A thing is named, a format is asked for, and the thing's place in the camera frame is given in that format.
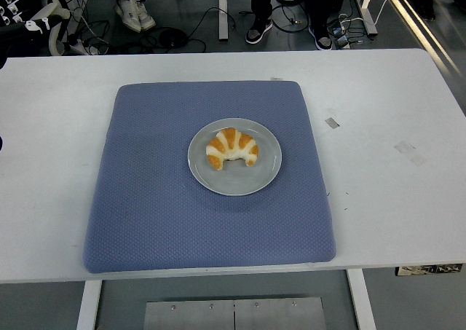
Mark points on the blue quilted mat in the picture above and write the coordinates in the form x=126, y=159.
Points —
x=204, y=228

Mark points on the white table leg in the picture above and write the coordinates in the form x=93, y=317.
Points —
x=362, y=301
x=89, y=304

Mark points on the grey metal plate with screws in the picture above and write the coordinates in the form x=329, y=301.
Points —
x=233, y=315

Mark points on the white office chair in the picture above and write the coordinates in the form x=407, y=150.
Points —
x=56, y=35

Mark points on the white desk leg wide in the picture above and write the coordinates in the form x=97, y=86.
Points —
x=368, y=13

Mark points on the white desk leg narrow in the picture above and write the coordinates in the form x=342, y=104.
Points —
x=223, y=13

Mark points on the person with dark shoe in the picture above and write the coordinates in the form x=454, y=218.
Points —
x=427, y=6

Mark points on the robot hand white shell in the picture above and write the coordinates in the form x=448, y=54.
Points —
x=36, y=26

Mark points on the grey tape piece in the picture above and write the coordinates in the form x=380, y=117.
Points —
x=332, y=123

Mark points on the clear tape piece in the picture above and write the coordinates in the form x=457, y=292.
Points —
x=409, y=153

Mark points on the grey round plate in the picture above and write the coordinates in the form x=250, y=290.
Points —
x=233, y=180

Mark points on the person with black-white sneakers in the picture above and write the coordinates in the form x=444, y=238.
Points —
x=259, y=24

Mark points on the white power strip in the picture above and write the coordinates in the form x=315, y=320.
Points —
x=80, y=47

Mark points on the small tape piece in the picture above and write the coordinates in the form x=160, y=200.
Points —
x=276, y=79

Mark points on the croissant bread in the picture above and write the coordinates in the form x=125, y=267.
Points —
x=233, y=142

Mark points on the grey power strip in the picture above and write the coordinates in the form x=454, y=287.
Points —
x=340, y=35

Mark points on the person with white shoes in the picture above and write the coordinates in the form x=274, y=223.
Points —
x=133, y=9

